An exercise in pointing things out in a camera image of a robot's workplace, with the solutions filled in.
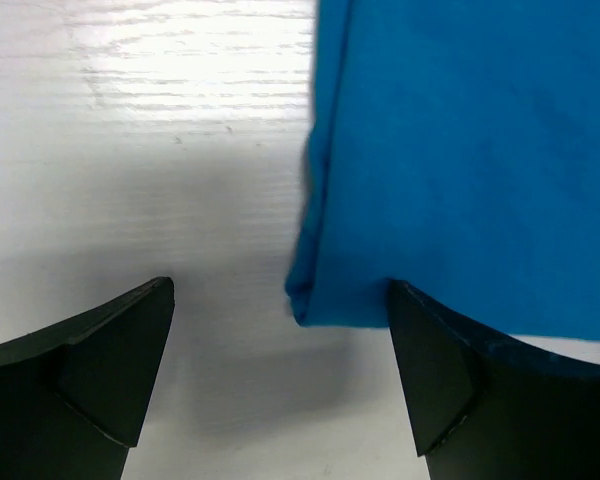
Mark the blue t-shirt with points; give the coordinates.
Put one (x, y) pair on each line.
(456, 147)

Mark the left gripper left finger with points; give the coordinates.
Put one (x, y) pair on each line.
(74, 395)

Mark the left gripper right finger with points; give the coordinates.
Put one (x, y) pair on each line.
(483, 405)

